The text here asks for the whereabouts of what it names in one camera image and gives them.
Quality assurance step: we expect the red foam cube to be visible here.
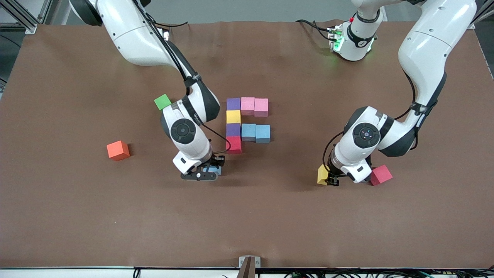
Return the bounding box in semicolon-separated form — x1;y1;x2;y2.
370;164;393;186
226;136;242;154

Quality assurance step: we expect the brown table mat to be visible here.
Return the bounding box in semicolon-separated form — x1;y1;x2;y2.
0;19;494;270

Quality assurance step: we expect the green foam cube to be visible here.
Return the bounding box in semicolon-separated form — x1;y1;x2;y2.
154;94;173;111

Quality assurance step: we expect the orange foam cube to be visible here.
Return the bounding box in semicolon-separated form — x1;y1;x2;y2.
107;141;130;161

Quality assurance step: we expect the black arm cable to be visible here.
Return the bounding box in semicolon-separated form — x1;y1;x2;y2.
322;68;420;175
133;0;232;153

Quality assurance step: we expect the grey metal camera bracket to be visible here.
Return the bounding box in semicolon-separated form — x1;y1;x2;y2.
239;256;261;278

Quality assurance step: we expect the thin black base cable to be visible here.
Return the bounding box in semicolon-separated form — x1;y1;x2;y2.
152;20;189;28
295;19;333;41

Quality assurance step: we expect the aluminium frame profile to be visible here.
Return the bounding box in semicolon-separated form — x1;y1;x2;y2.
0;0;52;34
465;0;494;30

